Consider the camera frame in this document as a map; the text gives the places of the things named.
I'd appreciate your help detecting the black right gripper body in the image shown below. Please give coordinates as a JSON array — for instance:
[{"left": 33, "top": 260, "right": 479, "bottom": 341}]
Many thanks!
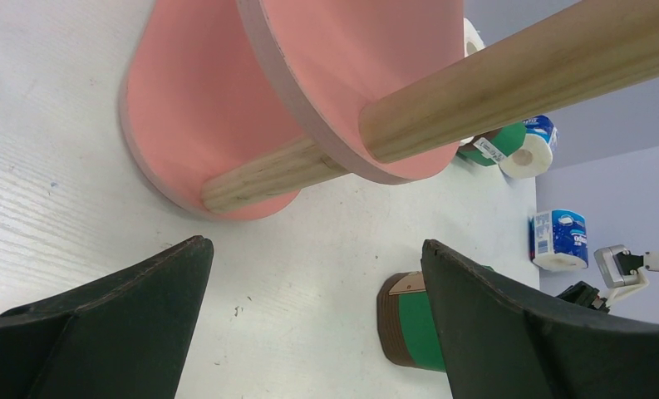
[{"left": 557, "top": 281, "right": 609, "bottom": 313}]

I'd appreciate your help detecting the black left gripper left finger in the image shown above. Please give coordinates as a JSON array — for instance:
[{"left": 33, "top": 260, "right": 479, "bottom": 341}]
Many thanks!
[{"left": 0, "top": 236, "right": 214, "bottom": 398}]

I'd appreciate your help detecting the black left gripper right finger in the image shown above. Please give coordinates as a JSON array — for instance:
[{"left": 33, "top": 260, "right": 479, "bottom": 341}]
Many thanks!
[{"left": 420, "top": 239, "right": 659, "bottom": 398}]

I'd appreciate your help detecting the green brown roll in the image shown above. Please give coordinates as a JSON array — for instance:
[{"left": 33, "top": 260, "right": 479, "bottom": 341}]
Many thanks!
[
  {"left": 457, "top": 121, "right": 526, "bottom": 166},
  {"left": 376, "top": 271, "right": 445, "bottom": 373}
]

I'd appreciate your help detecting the pink three-tier wooden shelf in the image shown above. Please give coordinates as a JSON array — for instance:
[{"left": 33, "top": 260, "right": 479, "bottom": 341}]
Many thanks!
[{"left": 119, "top": 1, "right": 659, "bottom": 220}]

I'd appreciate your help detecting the blue Tempo packaged roll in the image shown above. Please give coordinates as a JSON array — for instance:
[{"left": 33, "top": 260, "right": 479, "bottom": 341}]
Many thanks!
[{"left": 529, "top": 209, "right": 588, "bottom": 272}]

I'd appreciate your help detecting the blue white packaged roll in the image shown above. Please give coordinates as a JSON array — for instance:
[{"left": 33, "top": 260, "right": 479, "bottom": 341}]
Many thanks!
[{"left": 499, "top": 115, "right": 558, "bottom": 179}]

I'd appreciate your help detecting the white dotted toilet roll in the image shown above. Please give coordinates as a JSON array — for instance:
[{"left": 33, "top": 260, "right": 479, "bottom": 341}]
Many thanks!
[{"left": 463, "top": 17, "right": 485, "bottom": 57}]

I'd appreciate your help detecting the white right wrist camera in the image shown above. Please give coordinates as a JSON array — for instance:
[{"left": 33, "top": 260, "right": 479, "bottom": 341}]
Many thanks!
[{"left": 594, "top": 244, "right": 659, "bottom": 309}]

